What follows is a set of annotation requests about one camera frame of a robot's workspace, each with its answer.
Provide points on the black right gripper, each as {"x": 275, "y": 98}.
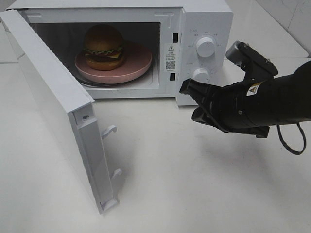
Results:
{"x": 223, "y": 105}

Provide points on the white microwave knob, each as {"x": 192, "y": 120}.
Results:
{"x": 201, "y": 75}
{"x": 205, "y": 46}

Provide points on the pink plate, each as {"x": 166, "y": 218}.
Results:
{"x": 138, "y": 59}

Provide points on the burger with lettuce and cheese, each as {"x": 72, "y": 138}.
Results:
{"x": 103, "y": 47}

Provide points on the white microwave door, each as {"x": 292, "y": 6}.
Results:
{"x": 66, "y": 107}

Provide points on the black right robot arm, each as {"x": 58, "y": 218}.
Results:
{"x": 254, "y": 104}

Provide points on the glass microwave turntable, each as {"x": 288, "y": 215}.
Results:
{"x": 142, "y": 81}

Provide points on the white microwave oven body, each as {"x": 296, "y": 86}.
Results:
{"x": 169, "y": 28}

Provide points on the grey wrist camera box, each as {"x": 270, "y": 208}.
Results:
{"x": 256, "y": 67}

